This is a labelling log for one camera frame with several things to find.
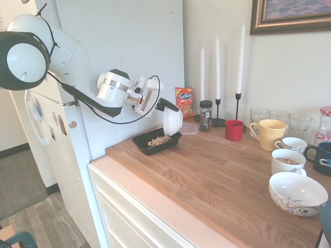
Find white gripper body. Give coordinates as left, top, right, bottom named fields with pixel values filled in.
left=133, top=76, right=166, bottom=119

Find white bowl with swirl pattern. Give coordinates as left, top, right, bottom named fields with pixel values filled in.
left=268, top=172, right=329, bottom=218

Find arched brown fridge magnet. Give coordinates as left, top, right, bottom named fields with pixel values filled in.
left=57, top=115, right=68, bottom=137

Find short white candle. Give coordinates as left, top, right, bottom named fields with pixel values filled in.
left=200, top=46, right=206, bottom=102

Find dark blue object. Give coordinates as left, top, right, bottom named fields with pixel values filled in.
left=319, top=201, right=331, bottom=240

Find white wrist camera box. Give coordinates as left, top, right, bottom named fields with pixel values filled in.
left=128, top=75, right=146, bottom=96

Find white refrigerator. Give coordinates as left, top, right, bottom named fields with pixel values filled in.
left=5, top=0, right=186, bottom=248

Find tall white candle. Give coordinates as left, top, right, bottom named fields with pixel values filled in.
left=236, top=22, right=247, bottom=94

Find yellow mug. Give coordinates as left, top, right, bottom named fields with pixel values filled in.
left=249, top=119, right=289, bottom=152

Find black plastic food box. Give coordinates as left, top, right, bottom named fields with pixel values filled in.
left=131, top=129, right=183, bottom=157

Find clear plastic lid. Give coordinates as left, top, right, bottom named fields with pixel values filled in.
left=156, top=122, right=200, bottom=136

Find cereal rings heap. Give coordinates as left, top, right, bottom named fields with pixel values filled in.
left=146, top=134, right=173, bottom=148

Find white cup holding cereal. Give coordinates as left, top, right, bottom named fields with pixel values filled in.
left=270, top=148, right=308, bottom=177

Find white cup with blue pattern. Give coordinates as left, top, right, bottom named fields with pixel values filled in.
left=274, top=136, right=309, bottom=157

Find glass jar red checkered lid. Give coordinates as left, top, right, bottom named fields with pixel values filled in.
left=318, top=105, right=331, bottom=138
left=313, top=130, right=331, bottom=148

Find red mug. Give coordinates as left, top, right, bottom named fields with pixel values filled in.
left=224, top=119, right=245, bottom=142

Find clear drinking glass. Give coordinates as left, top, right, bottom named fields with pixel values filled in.
left=249, top=107, right=270, bottom=138
left=288, top=113, right=313, bottom=142
left=268, top=110, right=291, bottom=128

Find orange snack bag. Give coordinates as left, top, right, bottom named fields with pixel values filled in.
left=175, top=87, right=197, bottom=120

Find framed picture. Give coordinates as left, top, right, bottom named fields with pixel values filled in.
left=249, top=0, right=331, bottom=36

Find dark blue mug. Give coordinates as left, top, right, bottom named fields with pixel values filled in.
left=304, top=141, right=331, bottom=178

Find white drawer cabinet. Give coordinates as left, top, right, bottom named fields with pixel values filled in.
left=87, top=162, right=191, bottom=248

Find dark green chair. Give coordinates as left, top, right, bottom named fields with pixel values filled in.
left=0, top=231, right=39, bottom=248

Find medium white candle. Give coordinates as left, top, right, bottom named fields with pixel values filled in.
left=215, top=37, right=221, bottom=100

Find brown cereal pieces in cup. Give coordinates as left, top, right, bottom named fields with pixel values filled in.
left=275, top=157, right=300, bottom=165

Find plain white bowl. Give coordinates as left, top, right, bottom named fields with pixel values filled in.
left=162, top=106, right=184, bottom=137

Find dark jar with black lid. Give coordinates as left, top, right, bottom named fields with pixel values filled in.
left=199, top=100, right=214, bottom=133

